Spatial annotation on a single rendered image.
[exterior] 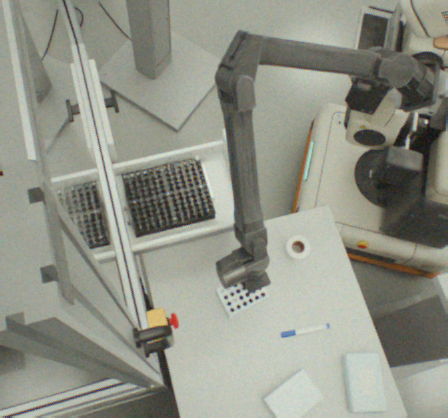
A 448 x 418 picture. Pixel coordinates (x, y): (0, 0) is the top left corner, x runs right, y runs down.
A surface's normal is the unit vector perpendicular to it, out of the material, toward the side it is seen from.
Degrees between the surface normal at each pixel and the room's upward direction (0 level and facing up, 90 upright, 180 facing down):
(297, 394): 0
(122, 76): 5
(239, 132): 48
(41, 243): 0
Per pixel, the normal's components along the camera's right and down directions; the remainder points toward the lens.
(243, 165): 0.34, 0.40
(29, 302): 0.07, -0.36
